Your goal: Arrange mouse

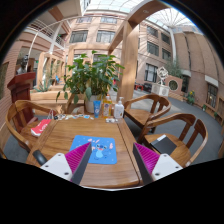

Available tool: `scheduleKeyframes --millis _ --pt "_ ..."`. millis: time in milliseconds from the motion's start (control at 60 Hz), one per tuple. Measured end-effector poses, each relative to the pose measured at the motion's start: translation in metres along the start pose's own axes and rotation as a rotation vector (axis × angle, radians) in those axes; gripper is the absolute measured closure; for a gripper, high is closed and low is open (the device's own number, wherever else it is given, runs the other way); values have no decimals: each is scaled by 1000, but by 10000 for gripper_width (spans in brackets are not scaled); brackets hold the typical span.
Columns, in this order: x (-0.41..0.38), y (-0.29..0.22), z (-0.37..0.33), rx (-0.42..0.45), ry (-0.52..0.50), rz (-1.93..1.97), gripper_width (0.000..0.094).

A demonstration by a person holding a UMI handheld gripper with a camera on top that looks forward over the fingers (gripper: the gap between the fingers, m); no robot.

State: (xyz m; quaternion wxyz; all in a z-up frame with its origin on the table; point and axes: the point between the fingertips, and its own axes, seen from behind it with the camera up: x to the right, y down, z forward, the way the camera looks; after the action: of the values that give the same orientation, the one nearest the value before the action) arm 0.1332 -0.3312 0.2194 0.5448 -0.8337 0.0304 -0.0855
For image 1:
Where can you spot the wooden chair right near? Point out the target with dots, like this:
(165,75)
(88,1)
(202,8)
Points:
(192,128)

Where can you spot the green potted plant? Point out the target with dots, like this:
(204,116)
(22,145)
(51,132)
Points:
(92,81)

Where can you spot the wooden chair behind table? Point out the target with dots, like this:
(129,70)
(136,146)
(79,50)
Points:
(74,105)

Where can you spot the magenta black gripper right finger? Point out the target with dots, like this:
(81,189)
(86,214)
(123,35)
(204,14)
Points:
(153,166)

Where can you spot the wooden chair right far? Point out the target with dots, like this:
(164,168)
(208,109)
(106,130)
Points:
(159,106)

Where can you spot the wooden chair left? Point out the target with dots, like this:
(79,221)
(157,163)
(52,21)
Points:
(20,120)

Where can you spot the red white book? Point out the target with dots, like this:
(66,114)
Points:
(37,131)

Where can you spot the white pump sanitizer bottle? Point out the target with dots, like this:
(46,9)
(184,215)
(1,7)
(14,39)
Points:
(119,109)

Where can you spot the black notebook on chair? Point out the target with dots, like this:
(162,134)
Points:
(163,145)

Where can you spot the blue cartoon mouse pad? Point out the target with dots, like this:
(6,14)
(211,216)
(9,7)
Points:
(103,149)

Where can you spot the yellow orange bottle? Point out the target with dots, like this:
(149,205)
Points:
(107,105)

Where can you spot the white abstract sculpture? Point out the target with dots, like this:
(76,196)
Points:
(160,88)

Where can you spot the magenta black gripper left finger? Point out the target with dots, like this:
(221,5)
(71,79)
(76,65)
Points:
(70,166)

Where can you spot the blue tube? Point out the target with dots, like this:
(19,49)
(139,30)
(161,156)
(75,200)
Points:
(97,107)

